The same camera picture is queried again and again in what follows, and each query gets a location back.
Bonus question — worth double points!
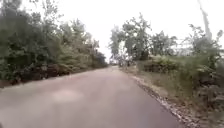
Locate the row of trees and bushes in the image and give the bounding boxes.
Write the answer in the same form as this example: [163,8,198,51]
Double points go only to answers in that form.
[109,13,224,111]

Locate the grey asphalt road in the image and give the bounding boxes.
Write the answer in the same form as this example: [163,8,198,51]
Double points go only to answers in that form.
[0,65,188,128]

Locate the grassy roadside verge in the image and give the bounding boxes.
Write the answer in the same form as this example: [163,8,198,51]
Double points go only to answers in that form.
[120,64,224,128]

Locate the pale gravel strip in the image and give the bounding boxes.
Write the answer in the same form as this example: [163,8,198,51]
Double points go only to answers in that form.
[128,73,209,128]

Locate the dense wood of green trees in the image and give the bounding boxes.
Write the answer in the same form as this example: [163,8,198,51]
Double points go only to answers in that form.
[0,0,110,89]

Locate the pale bare tree trunk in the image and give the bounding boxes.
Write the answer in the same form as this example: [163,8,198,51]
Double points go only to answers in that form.
[197,0,214,42]

